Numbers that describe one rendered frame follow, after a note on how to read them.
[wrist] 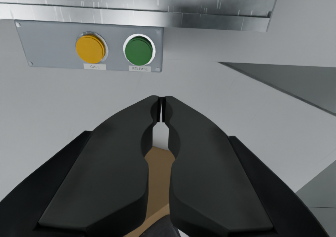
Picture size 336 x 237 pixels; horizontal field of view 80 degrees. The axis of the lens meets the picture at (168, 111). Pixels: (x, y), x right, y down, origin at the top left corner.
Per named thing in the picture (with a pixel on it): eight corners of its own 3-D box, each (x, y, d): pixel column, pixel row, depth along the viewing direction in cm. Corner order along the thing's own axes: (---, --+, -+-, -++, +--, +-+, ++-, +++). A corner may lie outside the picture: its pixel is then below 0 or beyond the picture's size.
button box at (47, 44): (162, 61, 37) (162, 74, 32) (47, 56, 37) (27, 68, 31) (164, 20, 34) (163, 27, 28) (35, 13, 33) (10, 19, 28)
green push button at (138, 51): (153, 62, 32) (152, 66, 30) (127, 61, 32) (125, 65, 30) (153, 36, 30) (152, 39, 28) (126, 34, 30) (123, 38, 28)
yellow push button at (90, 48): (108, 60, 32) (105, 64, 30) (83, 59, 32) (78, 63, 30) (105, 33, 30) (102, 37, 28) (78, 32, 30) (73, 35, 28)
